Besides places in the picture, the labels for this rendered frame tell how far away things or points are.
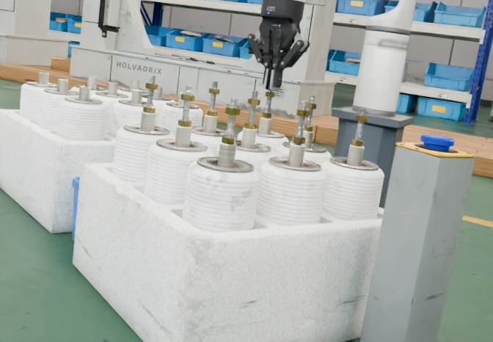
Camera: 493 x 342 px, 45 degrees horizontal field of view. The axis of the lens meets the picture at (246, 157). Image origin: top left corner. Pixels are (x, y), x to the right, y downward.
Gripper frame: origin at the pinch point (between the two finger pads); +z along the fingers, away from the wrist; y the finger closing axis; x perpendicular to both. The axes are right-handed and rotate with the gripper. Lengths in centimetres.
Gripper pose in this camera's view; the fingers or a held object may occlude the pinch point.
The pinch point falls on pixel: (272, 79)
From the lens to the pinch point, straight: 109.5
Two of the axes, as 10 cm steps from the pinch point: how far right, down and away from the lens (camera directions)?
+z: -1.3, 9.7, 1.9
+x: 6.5, -0.6, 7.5
